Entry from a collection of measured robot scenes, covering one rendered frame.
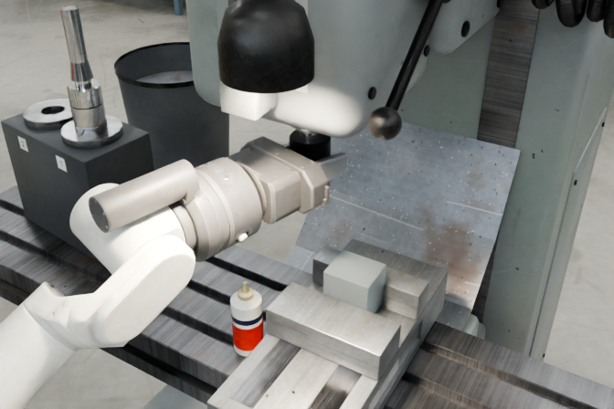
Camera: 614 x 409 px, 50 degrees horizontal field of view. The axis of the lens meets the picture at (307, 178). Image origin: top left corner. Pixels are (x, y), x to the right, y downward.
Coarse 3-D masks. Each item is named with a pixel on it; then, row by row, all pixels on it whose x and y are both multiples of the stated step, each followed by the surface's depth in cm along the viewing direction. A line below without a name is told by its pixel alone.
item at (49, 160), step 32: (32, 128) 101; (64, 128) 99; (128, 128) 102; (32, 160) 102; (64, 160) 96; (96, 160) 94; (128, 160) 99; (32, 192) 107; (64, 192) 100; (64, 224) 105
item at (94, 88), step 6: (72, 84) 95; (90, 84) 95; (96, 84) 95; (72, 90) 94; (78, 90) 93; (84, 90) 94; (90, 90) 94; (96, 90) 95; (72, 96) 94; (78, 96) 94; (84, 96) 94
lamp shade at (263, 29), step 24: (240, 0) 46; (264, 0) 46; (288, 0) 47; (240, 24) 45; (264, 24) 45; (288, 24) 45; (240, 48) 46; (264, 48) 45; (288, 48) 46; (312, 48) 48; (240, 72) 46; (264, 72) 46; (288, 72) 46; (312, 72) 49
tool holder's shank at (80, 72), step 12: (60, 12) 89; (72, 12) 89; (72, 24) 90; (72, 36) 90; (72, 48) 91; (84, 48) 92; (72, 60) 92; (84, 60) 93; (72, 72) 93; (84, 72) 93; (84, 84) 94
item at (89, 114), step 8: (96, 96) 95; (72, 104) 95; (80, 104) 94; (88, 104) 95; (96, 104) 95; (72, 112) 96; (80, 112) 95; (88, 112) 95; (96, 112) 96; (104, 112) 98; (80, 120) 96; (88, 120) 96; (96, 120) 96; (104, 120) 98; (80, 128) 97; (88, 128) 96; (96, 128) 97; (104, 128) 98
